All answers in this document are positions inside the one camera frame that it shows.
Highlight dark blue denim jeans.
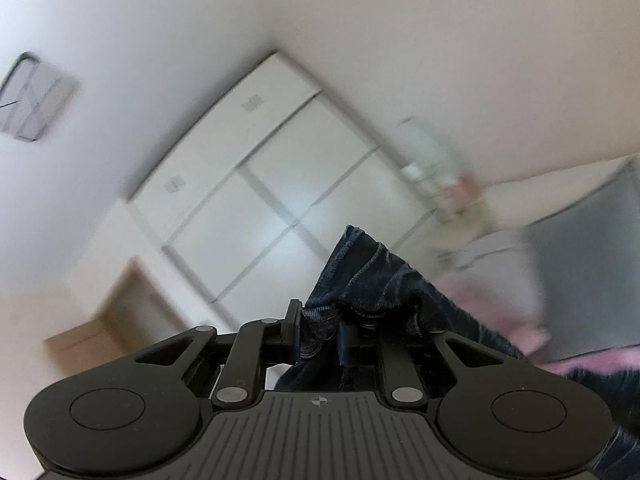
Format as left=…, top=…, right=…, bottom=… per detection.
left=276, top=226, right=639, bottom=479

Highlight white wardrobe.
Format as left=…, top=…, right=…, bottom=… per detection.
left=130, top=53, right=432, bottom=330

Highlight pink folded quilt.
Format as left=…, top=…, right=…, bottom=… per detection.
left=434, top=272, right=550, bottom=356

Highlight oval vanity mirror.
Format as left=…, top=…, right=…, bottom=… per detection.
left=397, top=117, right=463, bottom=186

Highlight pink cup on shelf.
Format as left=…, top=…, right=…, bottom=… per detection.
left=447, top=174, right=482, bottom=207

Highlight lilac striped pillow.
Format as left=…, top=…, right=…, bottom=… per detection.
left=452, top=229, right=529, bottom=269

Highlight cream white headboard pillow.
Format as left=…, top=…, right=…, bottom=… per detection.
left=483, top=153, right=639, bottom=232

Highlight grey blue square cushion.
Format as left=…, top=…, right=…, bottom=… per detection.
left=525, top=159, right=639, bottom=362

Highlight pink floral bed blanket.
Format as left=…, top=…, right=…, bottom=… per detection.
left=524, top=346, right=640, bottom=375

